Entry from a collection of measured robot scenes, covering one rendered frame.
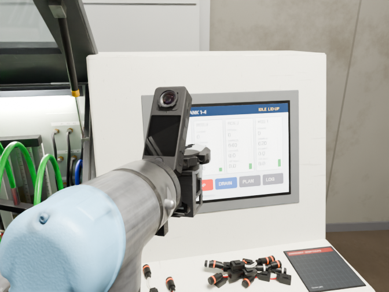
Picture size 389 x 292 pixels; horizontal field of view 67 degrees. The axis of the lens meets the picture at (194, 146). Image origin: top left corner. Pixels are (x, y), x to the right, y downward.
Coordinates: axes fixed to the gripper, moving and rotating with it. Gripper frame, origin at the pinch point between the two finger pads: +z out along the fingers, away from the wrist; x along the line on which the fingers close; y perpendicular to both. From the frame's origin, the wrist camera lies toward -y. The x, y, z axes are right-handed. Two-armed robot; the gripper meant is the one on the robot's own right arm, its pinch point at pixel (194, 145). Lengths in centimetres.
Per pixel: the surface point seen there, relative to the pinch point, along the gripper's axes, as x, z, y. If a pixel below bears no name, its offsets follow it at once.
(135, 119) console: -23.8, 25.6, -2.8
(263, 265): 10.9, 28.3, 37.0
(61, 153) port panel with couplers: -58, 36, 9
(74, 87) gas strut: -35.6, 16.5, -11.6
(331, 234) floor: 62, 214, 109
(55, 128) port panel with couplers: -58, 34, 1
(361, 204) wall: 85, 223, 83
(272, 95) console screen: 12.4, 43.3, -8.7
